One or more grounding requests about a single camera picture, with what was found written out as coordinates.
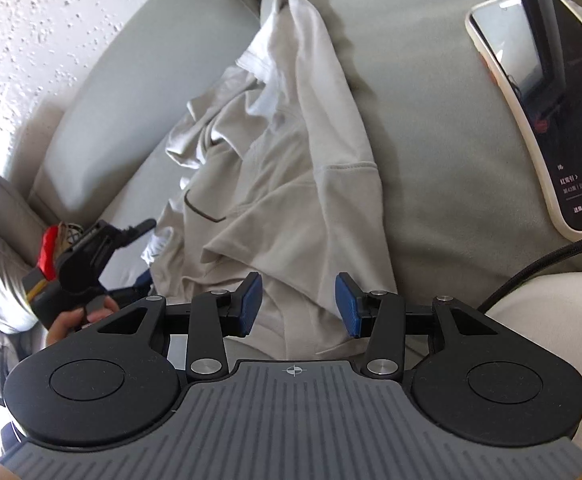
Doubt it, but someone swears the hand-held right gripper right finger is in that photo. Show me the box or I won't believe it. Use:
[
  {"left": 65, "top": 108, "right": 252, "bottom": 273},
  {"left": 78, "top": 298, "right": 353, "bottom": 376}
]
[{"left": 334, "top": 272, "right": 503, "bottom": 381}]

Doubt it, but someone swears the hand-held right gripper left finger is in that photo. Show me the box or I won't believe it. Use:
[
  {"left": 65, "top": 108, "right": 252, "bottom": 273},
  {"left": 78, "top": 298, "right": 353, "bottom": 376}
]
[{"left": 96, "top": 272, "right": 264, "bottom": 380}]

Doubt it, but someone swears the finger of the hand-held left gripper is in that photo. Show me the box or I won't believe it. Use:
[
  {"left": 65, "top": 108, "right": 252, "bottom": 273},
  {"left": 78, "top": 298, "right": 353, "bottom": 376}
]
[
  {"left": 105, "top": 269, "right": 153, "bottom": 302},
  {"left": 115, "top": 218, "right": 158, "bottom": 252}
]

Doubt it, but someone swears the white t-shirt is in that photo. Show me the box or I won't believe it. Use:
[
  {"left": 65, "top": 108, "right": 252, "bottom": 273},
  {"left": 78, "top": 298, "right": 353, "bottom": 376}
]
[{"left": 140, "top": 0, "right": 422, "bottom": 361}]

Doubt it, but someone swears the person's left hand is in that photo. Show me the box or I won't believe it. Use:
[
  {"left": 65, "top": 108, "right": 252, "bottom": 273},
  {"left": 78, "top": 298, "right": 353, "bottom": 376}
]
[{"left": 46, "top": 297, "right": 122, "bottom": 349}]

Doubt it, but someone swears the beige black patterned cloth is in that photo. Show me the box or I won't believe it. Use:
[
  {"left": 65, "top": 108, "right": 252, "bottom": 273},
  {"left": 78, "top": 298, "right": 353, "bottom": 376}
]
[{"left": 57, "top": 219, "right": 84, "bottom": 253}]

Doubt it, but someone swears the red cloth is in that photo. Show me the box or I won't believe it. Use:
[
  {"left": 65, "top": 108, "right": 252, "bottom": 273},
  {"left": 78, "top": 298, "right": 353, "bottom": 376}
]
[{"left": 35, "top": 225, "right": 60, "bottom": 282}]

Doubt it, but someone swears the grey square cushion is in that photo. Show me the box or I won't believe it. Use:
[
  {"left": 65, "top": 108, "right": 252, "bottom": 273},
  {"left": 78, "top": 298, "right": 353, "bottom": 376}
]
[{"left": 0, "top": 170, "right": 49, "bottom": 267}]

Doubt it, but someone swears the person's right leg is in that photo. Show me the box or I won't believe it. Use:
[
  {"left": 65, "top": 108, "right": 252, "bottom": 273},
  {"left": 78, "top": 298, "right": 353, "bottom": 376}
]
[{"left": 406, "top": 271, "right": 582, "bottom": 466}]

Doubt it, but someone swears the grey sofa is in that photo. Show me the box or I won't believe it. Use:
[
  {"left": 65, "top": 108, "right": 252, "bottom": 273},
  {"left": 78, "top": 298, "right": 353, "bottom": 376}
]
[{"left": 0, "top": 0, "right": 582, "bottom": 361}]

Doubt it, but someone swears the phone with cream case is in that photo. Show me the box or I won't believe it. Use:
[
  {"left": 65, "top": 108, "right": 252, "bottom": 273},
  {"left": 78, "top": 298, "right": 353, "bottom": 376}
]
[{"left": 464, "top": 0, "right": 582, "bottom": 247}]

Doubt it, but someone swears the black cable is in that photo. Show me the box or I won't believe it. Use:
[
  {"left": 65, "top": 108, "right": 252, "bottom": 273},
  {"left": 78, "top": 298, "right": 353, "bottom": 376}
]
[{"left": 476, "top": 236, "right": 582, "bottom": 317}]

